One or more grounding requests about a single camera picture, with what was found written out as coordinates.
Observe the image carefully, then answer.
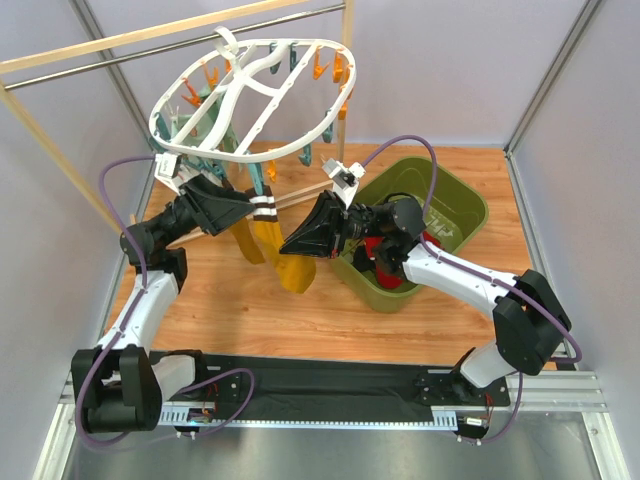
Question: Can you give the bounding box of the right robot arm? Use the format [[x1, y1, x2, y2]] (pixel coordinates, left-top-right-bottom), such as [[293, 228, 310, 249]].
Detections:
[[279, 191, 571, 388]]

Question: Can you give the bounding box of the mustard yellow sock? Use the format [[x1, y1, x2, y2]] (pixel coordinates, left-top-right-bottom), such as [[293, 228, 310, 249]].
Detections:
[[229, 218, 265, 265], [249, 185, 318, 296]]

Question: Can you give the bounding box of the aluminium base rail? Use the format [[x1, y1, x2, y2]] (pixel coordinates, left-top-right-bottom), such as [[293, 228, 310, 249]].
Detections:
[[71, 349, 606, 433]]

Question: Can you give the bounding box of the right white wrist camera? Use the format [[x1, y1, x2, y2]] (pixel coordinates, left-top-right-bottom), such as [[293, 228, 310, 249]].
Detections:
[[322, 158, 366, 208]]

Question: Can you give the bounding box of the purple cable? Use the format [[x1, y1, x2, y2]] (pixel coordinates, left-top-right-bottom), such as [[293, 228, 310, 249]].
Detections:
[[74, 155, 161, 449], [360, 133, 584, 365]]

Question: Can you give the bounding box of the wooden drying rack frame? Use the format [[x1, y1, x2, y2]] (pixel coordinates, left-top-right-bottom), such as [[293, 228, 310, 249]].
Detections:
[[1, 0, 354, 233]]

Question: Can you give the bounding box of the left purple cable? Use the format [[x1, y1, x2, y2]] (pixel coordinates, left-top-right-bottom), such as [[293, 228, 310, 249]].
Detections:
[[74, 155, 161, 449]]

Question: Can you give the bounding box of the white round clip hanger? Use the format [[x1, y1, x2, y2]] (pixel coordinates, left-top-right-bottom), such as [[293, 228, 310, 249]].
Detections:
[[147, 26, 357, 164]]

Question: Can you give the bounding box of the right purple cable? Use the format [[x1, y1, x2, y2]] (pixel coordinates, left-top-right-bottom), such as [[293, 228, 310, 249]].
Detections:
[[360, 133, 584, 365]]

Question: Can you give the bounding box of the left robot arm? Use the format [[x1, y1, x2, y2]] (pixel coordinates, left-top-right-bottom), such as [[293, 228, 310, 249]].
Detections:
[[71, 175, 255, 442]]

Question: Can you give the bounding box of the metal hanging rod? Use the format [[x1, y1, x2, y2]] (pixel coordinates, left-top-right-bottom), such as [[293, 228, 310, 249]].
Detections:
[[4, 0, 346, 92]]

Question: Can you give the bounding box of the olive green plastic basket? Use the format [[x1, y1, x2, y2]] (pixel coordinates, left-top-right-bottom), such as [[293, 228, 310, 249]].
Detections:
[[329, 156, 489, 313]]

